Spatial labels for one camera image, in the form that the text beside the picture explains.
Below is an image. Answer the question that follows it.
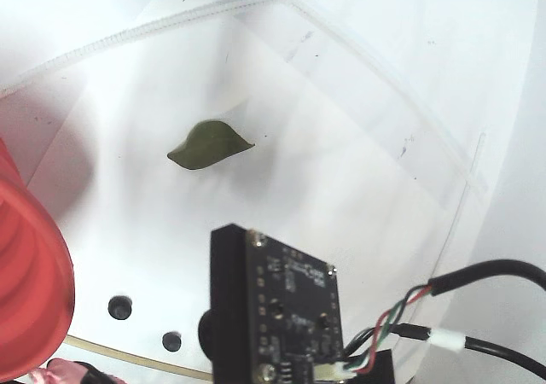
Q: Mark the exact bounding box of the tan wooden edge strip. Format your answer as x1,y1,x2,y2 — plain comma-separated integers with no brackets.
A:
65,335,214,381

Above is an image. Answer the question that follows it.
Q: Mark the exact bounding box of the black cable with white sleeve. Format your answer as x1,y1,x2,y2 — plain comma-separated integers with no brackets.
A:
394,323,546,373

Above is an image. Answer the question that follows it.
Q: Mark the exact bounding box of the dark blueberry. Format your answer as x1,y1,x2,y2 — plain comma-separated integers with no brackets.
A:
161,330,183,352
107,294,133,320

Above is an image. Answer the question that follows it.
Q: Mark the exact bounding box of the red collapsible ribbed cup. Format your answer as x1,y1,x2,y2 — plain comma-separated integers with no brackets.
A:
0,138,74,383

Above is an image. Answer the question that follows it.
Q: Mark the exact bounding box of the black fisheye camera module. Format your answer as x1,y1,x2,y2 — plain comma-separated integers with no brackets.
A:
198,224,346,384

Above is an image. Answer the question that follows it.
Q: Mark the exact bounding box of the dark green curled leaf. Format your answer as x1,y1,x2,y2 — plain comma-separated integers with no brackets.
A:
166,119,256,172

